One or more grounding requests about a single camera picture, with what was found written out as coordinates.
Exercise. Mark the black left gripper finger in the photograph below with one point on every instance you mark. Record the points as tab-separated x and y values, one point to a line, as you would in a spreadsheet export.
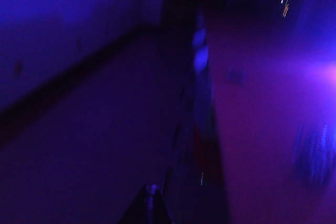
149	208

